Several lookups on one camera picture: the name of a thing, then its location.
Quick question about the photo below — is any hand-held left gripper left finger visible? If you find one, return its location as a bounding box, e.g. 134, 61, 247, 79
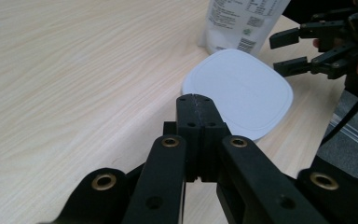
163, 93, 203, 183

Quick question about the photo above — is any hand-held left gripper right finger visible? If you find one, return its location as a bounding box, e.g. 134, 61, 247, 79
199, 95, 232, 183

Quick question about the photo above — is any clear container with grey lid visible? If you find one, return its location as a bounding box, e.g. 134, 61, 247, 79
181, 49, 294, 142

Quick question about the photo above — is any white and blue pouch bag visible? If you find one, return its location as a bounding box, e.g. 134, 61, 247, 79
198, 0, 292, 58

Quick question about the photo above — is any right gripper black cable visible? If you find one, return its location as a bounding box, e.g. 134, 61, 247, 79
320, 88, 358, 146

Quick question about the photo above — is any aluminium floor rail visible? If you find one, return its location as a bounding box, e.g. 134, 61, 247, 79
329, 113, 358, 155

